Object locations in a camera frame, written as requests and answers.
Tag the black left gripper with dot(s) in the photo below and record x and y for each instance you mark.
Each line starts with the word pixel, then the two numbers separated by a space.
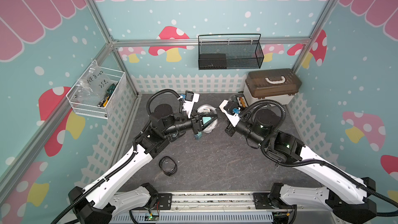
pixel 197 122

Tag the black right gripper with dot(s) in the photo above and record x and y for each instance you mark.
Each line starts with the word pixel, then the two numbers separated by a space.
pixel 230 129

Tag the teal wall charger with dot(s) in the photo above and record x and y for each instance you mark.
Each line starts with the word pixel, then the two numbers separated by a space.
pixel 198 136
pixel 208 120

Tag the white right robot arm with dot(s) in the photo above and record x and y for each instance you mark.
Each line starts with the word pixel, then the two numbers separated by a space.
pixel 347 197

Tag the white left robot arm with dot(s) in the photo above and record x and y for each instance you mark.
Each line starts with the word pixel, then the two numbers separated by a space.
pixel 100 201

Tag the black yellow battery charger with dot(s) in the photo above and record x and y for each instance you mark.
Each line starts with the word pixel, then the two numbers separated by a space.
pixel 241 100

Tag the black box in basket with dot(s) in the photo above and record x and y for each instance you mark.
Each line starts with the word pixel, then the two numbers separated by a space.
pixel 212 61

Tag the brown lid storage box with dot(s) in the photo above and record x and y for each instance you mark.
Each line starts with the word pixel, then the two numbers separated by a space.
pixel 280 85

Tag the green tool in basket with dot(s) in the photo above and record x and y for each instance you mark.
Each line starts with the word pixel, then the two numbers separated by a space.
pixel 107 96

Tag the clear labelled plastic bag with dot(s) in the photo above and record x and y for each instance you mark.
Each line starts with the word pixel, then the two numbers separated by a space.
pixel 93 83

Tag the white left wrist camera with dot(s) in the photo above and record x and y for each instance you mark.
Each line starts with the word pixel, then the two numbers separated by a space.
pixel 190 98

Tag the black wire mesh wall basket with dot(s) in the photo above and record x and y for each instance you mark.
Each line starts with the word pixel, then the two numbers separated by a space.
pixel 243 51

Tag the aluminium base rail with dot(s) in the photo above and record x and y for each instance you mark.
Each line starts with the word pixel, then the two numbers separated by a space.
pixel 210 207

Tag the white wire wall basket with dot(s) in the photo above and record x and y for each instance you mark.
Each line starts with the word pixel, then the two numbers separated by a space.
pixel 89 107

